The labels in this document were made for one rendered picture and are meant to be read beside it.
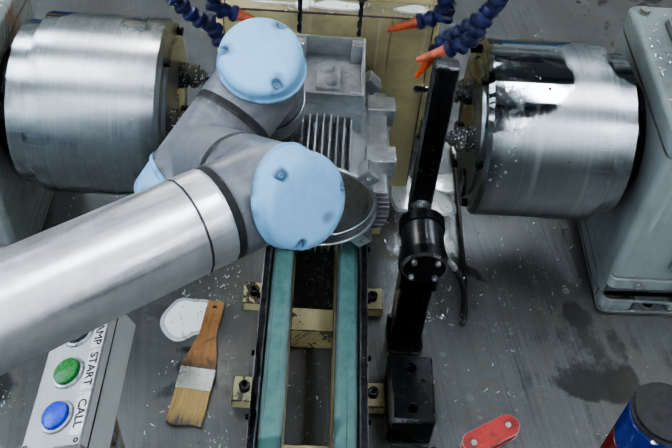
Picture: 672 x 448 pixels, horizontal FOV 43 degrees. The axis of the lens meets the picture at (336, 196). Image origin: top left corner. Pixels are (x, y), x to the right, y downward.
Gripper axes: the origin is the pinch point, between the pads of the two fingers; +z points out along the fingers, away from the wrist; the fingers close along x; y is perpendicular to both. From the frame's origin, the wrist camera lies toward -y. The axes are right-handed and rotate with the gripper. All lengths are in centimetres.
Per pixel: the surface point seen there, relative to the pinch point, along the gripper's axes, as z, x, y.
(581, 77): 0.4, -39.1, 15.4
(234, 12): -0.7, 6.2, 21.1
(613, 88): 0.1, -43.2, 14.0
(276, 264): 14.3, -0.6, -9.2
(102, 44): 0.6, 22.9, 16.2
